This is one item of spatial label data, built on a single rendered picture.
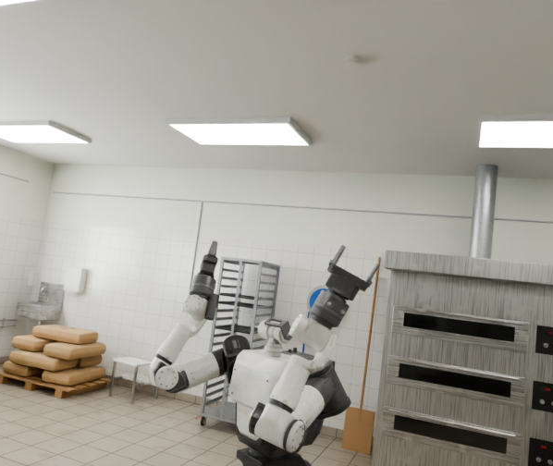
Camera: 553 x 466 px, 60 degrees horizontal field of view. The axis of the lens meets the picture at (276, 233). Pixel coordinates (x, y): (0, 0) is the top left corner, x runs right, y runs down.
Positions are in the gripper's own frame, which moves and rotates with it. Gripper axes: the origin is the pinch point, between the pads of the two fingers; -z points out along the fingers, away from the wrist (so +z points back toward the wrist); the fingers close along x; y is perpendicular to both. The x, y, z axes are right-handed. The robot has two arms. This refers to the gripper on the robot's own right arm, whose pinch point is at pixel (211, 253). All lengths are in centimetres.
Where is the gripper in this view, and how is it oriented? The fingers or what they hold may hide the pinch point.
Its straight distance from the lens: 189.1
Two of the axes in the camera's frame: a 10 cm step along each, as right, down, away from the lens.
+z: -1.5, 8.6, -4.9
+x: 2.7, -4.4, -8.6
